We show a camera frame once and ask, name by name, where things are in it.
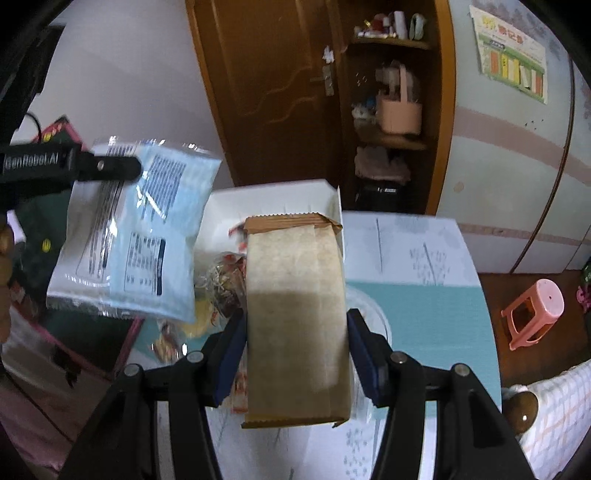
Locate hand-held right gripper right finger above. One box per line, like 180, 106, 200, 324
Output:
346, 308, 532, 480

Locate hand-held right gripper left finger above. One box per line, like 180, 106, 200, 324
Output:
60, 311, 250, 480

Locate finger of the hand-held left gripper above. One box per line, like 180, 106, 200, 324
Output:
76, 150, 143, 184

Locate light blue snack packet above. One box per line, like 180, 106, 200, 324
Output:
46, 136, 222, 324

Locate white plastic bin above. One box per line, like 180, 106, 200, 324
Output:
194, 179, 346, 319

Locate person's left hand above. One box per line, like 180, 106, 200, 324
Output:
0, 222, 17, 344

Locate red green box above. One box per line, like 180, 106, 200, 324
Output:
34, 115, 89, 151

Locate yellow cake packet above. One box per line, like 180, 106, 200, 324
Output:
182, 298, 228, 343

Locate clear plastic plate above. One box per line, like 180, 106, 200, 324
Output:
344, 285, 394, 418

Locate teal striped tablecloth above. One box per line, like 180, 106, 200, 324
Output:
124, 210, 504, 480

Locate clear mixed snack packet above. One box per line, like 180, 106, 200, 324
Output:
198, 251, 250, 319

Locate brown round wooden knob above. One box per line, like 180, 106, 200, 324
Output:
505, 392, 540, 435

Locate brown wooden door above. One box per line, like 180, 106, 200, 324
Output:
185, 0, 354, 190

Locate pink plastic stool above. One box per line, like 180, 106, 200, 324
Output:
501, 278, 565, 350

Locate pink folded cloth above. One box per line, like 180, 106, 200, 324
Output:
354, 146, 411, 184

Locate checked white cloth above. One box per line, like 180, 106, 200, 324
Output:
501, 364, 591, 480

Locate white wardrobe pink stripes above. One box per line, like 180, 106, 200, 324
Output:
434, 0, 591, 274

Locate wooden corner shelf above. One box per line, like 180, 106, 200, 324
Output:
342, 0, 457, 216

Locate row of small bottles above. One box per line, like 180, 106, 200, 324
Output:
354, 10, 428, 41

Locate metal door handle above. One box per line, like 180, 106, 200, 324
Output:
310, 65, 335, 97

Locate pink handled basket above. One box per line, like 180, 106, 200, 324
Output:
375, 65, 424, 136

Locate wall poster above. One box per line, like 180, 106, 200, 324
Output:
468, 4, 550, 104

